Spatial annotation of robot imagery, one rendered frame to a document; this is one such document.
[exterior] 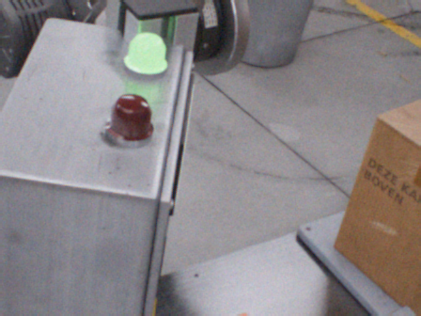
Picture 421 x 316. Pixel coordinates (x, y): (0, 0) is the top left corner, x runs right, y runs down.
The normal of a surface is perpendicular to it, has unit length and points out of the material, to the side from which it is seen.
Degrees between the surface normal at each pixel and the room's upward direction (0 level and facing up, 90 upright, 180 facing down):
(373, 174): 90
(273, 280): 0
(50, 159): 0
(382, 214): 90
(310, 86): 0
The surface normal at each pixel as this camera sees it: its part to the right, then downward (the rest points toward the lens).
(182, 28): 0.52, 0.58
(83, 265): -0.06, 0.59
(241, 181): 0.15, -0.79
